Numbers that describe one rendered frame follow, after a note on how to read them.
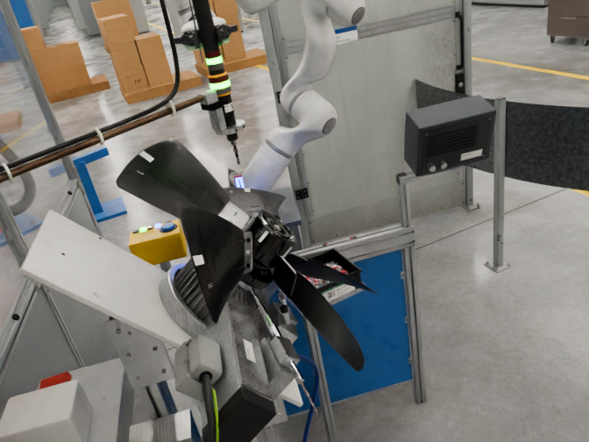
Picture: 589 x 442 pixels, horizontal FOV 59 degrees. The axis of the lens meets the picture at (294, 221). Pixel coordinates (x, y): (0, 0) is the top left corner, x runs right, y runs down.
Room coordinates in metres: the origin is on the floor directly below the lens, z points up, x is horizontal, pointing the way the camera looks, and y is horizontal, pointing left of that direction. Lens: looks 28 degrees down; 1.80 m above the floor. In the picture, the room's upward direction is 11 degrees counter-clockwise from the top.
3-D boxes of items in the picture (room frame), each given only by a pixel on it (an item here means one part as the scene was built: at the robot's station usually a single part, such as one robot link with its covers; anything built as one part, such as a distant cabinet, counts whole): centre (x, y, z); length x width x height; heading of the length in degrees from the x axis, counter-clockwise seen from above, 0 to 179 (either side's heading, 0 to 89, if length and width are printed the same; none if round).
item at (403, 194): (1.58, -0.38, 0.96); 0.03 x 0.03 x 0.20; 7
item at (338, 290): (1.38, -0.04, 0.85); 0.22 x 0.17 x 0.07; 112
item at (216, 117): (1.16, 0.11, 1.49); 0.09 x 0.07 x 0.10; 132
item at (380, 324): (1.53, 0.05, 0.45); 0.82 x 0.02 x 0.66; 97
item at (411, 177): (1.60, -0.48, 1.04); 0.24 x 0.03 x 0.03; 97
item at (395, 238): (1.53, 0.05, 0.82); 0.90 x 0.04 x 0.08; 97
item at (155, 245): (1.48, 0.44, 1.02); 0.16 x 0.10 x 0.11; 97
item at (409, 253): (1.58, -0.38, 0.39); 0.04 x 0.04 x 0.78; 7
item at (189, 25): (1.27, 0.12, 1.65); 0.11 x 0.10 x 0.07; 7
